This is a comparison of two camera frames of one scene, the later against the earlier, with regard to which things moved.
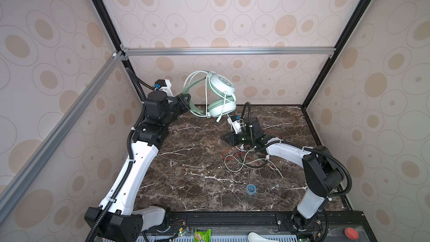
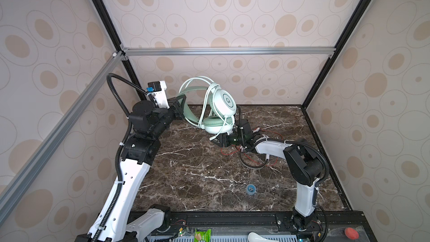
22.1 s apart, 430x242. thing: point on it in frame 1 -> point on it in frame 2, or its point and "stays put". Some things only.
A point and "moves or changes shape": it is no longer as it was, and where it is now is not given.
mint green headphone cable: (237, 163) -> (209, 87)
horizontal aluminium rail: (258, 52) stays put
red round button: (351, 233) stays put
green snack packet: (202, 236) stays put
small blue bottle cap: (251, 189) stays put
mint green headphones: (210, 94) moves or changes shape
